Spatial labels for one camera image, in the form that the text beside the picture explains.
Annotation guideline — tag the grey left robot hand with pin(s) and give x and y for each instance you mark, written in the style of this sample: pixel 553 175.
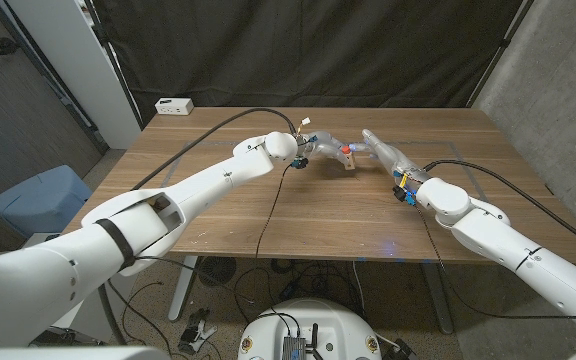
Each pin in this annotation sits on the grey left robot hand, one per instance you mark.
pixel 327 146

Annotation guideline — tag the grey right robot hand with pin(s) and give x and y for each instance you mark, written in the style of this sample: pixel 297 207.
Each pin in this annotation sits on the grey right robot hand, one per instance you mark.
pixel 393 155

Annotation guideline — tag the wooden screw with red head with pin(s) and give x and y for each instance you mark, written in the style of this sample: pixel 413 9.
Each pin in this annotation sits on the wooden screw with red head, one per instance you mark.
pixel 346 149

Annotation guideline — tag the wooden block with holes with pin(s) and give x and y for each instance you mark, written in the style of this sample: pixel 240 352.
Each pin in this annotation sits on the wooden block with holes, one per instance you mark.
pixel 350 161

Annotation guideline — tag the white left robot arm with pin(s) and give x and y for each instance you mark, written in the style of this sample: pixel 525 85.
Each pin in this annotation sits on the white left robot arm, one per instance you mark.
pixel 93 255

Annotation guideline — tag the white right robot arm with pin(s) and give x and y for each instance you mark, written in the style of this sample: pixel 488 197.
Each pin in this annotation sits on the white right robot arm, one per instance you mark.
pixel 488 240

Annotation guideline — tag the grey table leg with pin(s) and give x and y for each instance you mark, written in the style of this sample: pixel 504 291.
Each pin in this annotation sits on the grey table leg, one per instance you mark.
pixel 435 300

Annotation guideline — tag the black backdrop stand pole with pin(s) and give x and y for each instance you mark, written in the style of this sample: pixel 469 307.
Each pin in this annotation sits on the black backdrop stand pole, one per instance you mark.
pixel 113 65
pixel 500 47

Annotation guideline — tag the white power strip box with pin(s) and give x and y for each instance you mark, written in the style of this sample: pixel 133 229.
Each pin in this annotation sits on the white power strip box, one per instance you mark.
pixel 174 106

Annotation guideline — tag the round black floor fan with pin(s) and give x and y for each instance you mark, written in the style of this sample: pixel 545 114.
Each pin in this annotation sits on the round black floor fan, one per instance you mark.
pixel 216 271

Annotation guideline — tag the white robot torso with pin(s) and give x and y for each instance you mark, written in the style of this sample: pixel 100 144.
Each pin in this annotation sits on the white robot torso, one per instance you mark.
pixel 313 320

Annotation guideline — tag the small black device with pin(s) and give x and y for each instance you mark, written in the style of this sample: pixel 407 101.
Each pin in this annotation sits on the small black device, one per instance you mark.
pixel 404 350

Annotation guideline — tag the white table leg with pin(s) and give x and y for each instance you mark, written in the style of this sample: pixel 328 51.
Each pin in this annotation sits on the white table leg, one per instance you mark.
pixel 183 290

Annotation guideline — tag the grey electronics box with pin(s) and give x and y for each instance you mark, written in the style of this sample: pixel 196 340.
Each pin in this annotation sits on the grey electronics box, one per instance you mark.
pixel 293 348

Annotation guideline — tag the black white floor gadget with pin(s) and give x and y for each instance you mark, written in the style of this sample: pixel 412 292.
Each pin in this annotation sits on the black white floor gadget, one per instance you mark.
pixel 195 332

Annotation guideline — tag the white pillar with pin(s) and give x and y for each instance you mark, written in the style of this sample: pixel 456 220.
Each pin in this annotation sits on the white pillar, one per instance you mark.
pixel 78 65

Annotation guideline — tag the blue plastic bin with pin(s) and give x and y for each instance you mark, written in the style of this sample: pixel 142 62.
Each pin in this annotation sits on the blue plastic bin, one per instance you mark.
pixel 38 200

